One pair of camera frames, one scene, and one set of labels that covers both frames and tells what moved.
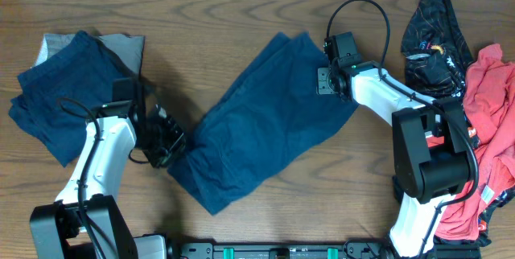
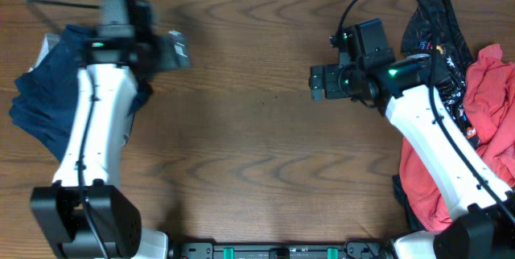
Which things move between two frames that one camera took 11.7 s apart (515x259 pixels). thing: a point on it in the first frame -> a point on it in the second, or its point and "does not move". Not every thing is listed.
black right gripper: x=323 y=85 does not move
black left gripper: x=167 y=139 -> x=162 y=54
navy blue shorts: x=265 y=119 -> x=173 y=51
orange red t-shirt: x=489 y=105 does not move
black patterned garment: x=436 y=55 does not move
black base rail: x=362 y=249 does not move
